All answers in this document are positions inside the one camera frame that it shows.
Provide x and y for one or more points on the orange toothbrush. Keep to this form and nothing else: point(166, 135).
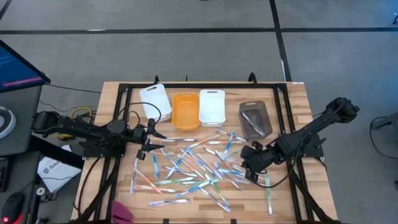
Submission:
point(211, 168)
point(147, 180)
point(164, 153)
point(224, 161)
point(155, 188)
point(217, 142)
point(194, 169)
point(203, 141)

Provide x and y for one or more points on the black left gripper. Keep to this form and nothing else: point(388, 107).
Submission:
point(141, 133)

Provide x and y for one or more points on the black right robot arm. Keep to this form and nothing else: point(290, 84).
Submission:
point(311, 127)

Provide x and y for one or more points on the black desk beam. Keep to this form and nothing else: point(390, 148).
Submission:
point(56, 152)

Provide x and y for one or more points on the white sticker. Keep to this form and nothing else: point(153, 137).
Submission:
point(297, 83)

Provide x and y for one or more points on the blue toothbrush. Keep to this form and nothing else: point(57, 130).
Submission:
point(168, 157)
point(192, 188)
point(231, 172)
point(228, 147)
point(155, 166)
point(199, 160)
point(177, 162)

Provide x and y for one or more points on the black frame clamp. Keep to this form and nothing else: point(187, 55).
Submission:
point(252, 78)
point(156, 80)

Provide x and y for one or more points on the white round device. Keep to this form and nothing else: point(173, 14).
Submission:
point(7, 124)

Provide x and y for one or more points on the white printed booklet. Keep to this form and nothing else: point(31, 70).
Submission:
point(56, 174)

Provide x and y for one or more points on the purple toothbrush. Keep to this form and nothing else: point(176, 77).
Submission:
point(168, 202)
point(220, 132)
point(233, 183)
point(178, 140)
point(186, 173)
point(253, 123)
point(216, 201)
point(241, 180)
point(133, 177)
point(211, 151)

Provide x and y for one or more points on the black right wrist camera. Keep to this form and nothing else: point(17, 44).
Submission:
point(252, 177)

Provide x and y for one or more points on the orange plastic bin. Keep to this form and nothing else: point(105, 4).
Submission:
point(185, 112)

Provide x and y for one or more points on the yellow tool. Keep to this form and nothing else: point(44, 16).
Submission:
point(66, 136)

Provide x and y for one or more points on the green toothbrush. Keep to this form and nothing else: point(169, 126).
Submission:
point(233, 153)
point(174, 181)
point(217, 190)
point(269, 196)
point(194, 182)

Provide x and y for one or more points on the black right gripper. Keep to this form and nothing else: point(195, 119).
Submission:
point(259, 157)

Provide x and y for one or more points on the white plastic bin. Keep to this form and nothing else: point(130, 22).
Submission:
point(212, 107)
point(155, 102)

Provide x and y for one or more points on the black computer mouse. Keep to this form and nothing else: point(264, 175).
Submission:
point(12, 205)

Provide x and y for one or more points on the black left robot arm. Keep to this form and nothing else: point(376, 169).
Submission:
point(77, 127)

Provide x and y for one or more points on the grey equipment base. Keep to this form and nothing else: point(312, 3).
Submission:
point(385, 123)

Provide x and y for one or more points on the maroon cloth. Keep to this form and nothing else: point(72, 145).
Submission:
point(119, 214)

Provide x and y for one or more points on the computer monitor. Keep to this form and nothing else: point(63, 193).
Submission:
point(15, 68)

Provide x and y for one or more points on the black keyboard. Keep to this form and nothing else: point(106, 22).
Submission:
point(3, 174)

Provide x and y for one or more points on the grey desk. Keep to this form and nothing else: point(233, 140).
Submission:
point(29, 109)

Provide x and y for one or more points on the grey translucent plastic bin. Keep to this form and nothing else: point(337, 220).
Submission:
point(264, 109)

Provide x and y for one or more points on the white tape roll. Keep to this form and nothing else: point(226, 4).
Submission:
point(40, 191)

